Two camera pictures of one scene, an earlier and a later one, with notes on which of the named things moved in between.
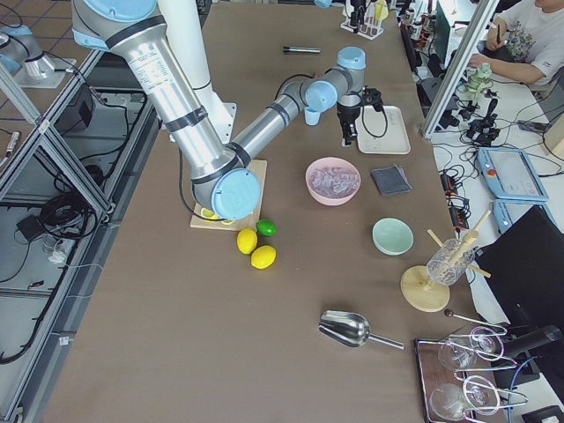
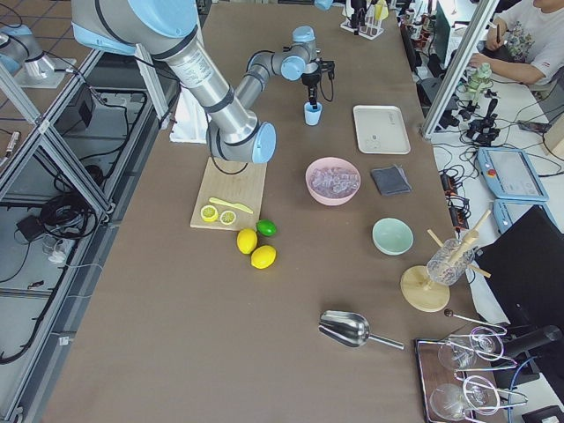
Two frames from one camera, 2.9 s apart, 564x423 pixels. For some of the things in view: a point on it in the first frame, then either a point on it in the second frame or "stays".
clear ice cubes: (334, 181) stays
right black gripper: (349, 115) → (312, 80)
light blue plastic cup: (312, 115) stays
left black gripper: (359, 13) stays
